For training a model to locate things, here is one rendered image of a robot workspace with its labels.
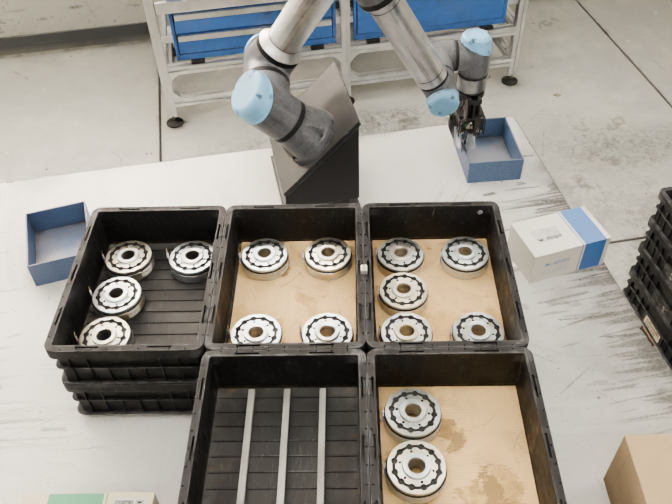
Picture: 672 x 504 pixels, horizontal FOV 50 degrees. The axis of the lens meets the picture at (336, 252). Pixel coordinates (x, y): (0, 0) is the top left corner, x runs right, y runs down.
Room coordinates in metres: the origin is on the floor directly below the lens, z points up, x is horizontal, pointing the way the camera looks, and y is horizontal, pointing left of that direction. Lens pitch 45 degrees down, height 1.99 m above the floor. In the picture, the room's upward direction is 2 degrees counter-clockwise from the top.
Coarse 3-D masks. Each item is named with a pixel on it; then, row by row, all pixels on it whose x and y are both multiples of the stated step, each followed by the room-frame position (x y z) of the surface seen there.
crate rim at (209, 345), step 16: (240, 208) 1.20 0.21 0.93; (256, 208) 1.20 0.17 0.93; (272, 208) 1.19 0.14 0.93; (288, 208) 1.19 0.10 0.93; (304, 208) 1.19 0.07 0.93; (320, 208) 1.19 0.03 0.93; (336, 208) 1.19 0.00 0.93; (352, 208) 1.19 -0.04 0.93; (224, 224) 1.15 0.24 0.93; (224, 240) 1.10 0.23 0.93; (224, 256) 1.05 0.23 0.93; (208, 320) 0.88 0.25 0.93; (208, 336) 0.84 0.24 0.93
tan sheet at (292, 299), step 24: (240, 264) 1.12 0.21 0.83; (240, 288) 1.05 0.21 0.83; (264, 288) 1.05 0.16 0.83; (288, 288) 1.04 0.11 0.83; (312, 288) 1.04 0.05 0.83; (336, 288) 1.04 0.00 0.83; (240, 312) 0.98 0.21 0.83; (264, 312) 0.98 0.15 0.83; (288, 312) 0.98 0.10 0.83; (312, 312) 0.97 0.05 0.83; (336, 312) 0.97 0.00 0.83; (288, 336) 0.91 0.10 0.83
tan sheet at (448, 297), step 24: (384, 240) 1.18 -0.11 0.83; (432, 240) 1.18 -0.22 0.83; (480, 240) 1.17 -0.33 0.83; (432, 264) 1.10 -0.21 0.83; (432, 288) 1.03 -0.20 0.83; (456, 288) 1.03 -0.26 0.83; (480, 288) 1.02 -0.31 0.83; (384, 312) 0.97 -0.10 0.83; (432, 312) 0.96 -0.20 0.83; (456, 312) 0.96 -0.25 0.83
